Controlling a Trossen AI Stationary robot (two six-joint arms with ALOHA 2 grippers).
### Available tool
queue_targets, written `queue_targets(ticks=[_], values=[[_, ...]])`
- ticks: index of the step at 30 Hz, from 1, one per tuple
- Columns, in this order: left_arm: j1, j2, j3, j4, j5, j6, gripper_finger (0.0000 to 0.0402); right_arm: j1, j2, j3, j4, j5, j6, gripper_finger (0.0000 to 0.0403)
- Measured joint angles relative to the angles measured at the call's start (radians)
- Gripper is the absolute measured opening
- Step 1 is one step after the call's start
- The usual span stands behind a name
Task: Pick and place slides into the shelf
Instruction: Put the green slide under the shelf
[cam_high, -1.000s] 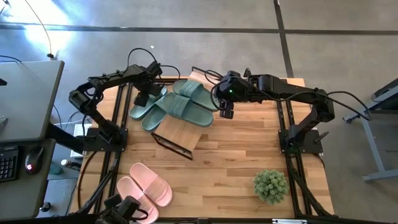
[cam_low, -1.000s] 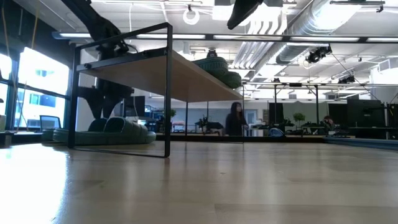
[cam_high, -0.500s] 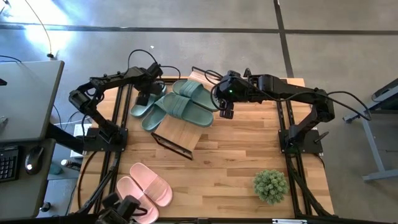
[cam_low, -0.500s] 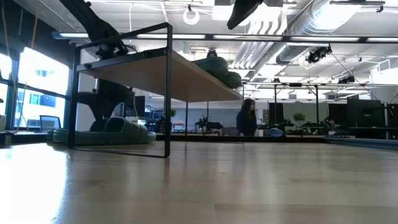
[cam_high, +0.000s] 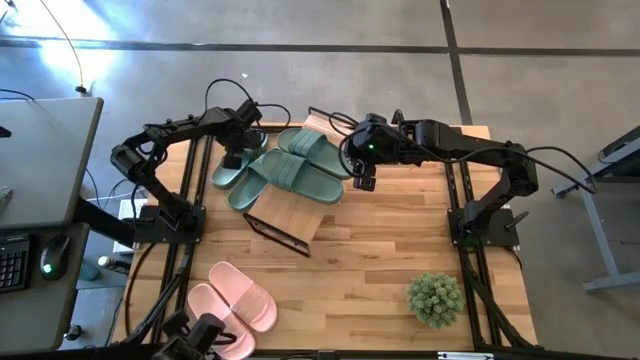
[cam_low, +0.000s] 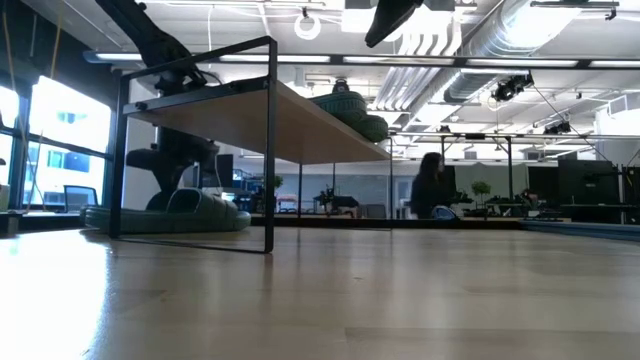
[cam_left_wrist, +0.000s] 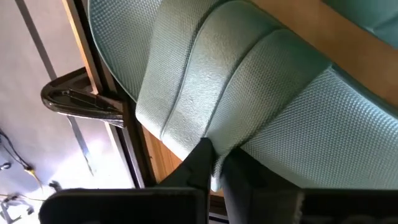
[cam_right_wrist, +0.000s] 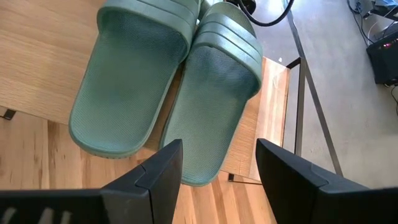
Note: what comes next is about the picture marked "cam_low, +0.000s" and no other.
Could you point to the green rubber slide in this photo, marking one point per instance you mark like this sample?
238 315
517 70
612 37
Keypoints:
372 129
390 20
340 107
200 215

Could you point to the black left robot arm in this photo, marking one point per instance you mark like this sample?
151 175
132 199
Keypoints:
155 45

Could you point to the long linear ceiling light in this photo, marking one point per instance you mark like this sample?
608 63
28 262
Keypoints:
400 59

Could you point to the black hanging ceiling device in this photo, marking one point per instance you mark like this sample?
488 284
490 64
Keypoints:
557 128
510 89

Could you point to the blue white round object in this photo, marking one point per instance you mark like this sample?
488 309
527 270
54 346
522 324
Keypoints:
444 213

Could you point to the small potted tree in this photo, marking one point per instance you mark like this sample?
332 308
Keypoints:
481 188

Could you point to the black round fixture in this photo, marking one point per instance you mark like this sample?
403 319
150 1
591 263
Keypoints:
341 86

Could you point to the wooden shelf with black frame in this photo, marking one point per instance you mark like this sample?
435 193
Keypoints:
250 125

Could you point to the person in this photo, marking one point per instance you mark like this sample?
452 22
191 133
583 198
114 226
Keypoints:
427 190

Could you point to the silver ventilation duct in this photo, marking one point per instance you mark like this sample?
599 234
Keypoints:
500 45

